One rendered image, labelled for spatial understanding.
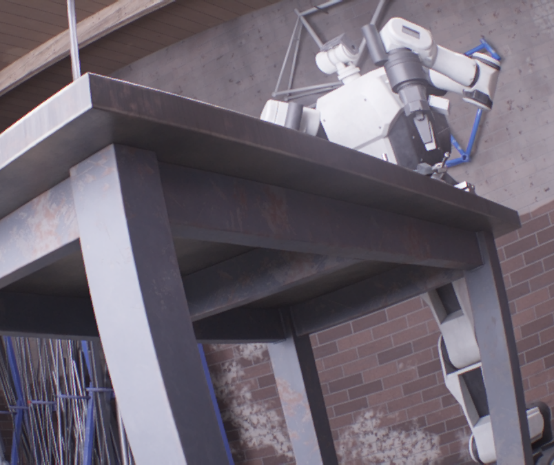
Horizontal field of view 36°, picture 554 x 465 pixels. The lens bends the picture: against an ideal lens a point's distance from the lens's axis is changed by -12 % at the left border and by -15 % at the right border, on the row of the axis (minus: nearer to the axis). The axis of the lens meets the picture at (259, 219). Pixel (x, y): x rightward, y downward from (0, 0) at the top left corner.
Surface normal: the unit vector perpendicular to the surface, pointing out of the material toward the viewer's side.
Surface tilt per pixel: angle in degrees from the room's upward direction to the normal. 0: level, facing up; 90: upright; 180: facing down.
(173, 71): 90
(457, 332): 103
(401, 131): 116
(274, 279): 90
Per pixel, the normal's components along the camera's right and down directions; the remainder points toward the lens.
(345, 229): 0.80, -0.33
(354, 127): -0.67, 0.36
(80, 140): 0.22, 0.94
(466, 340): -0.61, 0.15
